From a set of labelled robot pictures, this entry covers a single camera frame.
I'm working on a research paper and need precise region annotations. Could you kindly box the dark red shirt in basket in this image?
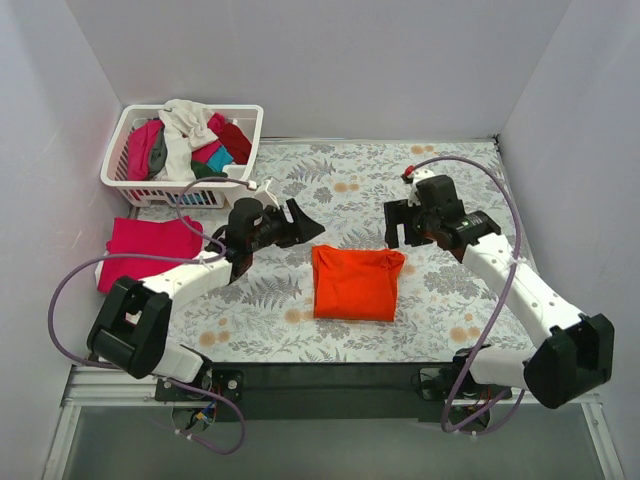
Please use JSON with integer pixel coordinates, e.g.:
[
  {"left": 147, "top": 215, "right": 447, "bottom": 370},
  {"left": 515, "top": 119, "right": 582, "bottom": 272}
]
[{"left": 218, "top": 123, "right": 252, "bottom": 165}]

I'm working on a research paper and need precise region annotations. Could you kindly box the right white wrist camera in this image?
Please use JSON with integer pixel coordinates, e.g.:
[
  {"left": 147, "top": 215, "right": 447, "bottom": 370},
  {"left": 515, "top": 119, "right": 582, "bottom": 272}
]
[{"left": 401, "top": 166, "right": 435, "bottom": 207}]

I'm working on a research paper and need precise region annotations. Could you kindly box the folded magenta t shirt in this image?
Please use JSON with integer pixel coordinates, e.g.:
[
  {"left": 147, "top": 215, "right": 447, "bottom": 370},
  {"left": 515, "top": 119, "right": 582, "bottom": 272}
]
[{"left": 106, "top": 218, "right": 203, "bottom": 283}]

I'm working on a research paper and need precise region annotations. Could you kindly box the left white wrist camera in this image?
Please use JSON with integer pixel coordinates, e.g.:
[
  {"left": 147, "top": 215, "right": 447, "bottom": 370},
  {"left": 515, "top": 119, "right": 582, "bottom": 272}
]
[{"left": 248, "top": 177, "right": 282, "bottom": 209}]

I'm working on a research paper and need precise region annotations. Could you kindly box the floral patterned table mat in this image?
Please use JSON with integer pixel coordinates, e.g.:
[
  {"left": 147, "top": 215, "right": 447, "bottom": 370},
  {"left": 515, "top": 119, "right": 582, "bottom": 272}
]
[{"left": 169, "top": 141, "right": 531, "bottom": 362}]

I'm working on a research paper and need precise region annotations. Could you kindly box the white plastic laundry basket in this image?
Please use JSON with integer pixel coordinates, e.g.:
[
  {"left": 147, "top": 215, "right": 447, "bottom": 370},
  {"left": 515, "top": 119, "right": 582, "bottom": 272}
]
[{"left": 100, "top": 99, "right": 264, "bottom": 208}]

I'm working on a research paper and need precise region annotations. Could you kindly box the orange t shirt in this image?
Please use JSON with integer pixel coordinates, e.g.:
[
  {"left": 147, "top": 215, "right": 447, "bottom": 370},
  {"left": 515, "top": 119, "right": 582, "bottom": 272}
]
[{"left": 311, "top": 245, "right": 405, "bottom": 322}]

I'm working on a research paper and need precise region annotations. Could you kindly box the aluminium frame rail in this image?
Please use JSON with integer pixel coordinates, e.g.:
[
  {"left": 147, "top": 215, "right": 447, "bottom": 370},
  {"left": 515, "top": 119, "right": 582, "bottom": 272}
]
[{"left": 62, "top": 363, "right": 601, "bottom": 407}]

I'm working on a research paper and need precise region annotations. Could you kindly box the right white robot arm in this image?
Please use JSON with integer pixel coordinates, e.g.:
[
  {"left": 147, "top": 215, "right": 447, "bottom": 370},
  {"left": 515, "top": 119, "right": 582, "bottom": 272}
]
[{"left": 384, "top": 170, "right": 615, "bottom": 409}]

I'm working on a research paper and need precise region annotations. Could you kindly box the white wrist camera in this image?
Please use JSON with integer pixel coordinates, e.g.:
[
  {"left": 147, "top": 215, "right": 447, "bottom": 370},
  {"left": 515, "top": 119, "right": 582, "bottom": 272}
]
[
  {"left": 248, "top": 177, "right": 282, "bottom": 209},
  {"left": 401, "top": 166, "right": 435, "bottom": 207}
]

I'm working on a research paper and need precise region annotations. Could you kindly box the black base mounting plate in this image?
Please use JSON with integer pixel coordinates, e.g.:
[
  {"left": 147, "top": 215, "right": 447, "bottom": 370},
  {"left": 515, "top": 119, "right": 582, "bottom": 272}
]
[{"left": 154, "top": 363, "right": 514, "bottom": 426}]

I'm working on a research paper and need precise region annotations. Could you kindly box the magenta shirt in basket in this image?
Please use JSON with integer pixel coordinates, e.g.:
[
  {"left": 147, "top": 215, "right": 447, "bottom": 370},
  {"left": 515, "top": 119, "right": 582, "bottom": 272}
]
[{"left": 125, "top": 112, "right": 227, "bottom": 181}]

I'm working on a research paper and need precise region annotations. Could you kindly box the teal shirt in basket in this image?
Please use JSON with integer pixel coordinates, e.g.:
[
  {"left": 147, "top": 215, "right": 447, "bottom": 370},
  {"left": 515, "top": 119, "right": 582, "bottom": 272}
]
[{"left": 206, "top": 146, "right": 234, "bottom": 172}]

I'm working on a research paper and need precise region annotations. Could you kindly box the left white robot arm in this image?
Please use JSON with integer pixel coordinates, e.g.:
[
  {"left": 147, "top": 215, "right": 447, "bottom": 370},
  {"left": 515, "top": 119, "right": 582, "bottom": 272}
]
[{"left": 87, "top": 198, "right": 325, "bottom": 400}]

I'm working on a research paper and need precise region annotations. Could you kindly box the dark green shirt in basket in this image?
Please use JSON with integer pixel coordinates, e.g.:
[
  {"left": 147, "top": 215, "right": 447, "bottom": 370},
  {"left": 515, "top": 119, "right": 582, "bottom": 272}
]
[{"left": 191, "top": 161, "right": 228, "bottom": 182}]

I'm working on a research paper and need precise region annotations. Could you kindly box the grey shirt in basket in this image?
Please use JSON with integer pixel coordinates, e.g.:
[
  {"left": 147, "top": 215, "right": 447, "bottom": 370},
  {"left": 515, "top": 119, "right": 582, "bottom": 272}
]
[{"left": 146, "top": 129, "right": 167, "bottom": 180}]

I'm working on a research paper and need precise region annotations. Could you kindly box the white shirt in basket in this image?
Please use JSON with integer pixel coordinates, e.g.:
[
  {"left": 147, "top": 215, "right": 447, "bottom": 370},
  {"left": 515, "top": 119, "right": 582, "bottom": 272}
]
[{"left": 156, "top": 99, "right": 218, "bottom": 182}]

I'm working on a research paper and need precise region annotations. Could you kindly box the folded white shirt under magenta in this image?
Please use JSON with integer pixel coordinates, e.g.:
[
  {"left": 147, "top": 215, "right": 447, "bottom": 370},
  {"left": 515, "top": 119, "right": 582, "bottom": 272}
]
[{"left": 94, "top": 259, "right": 113, "bottom": 293}]

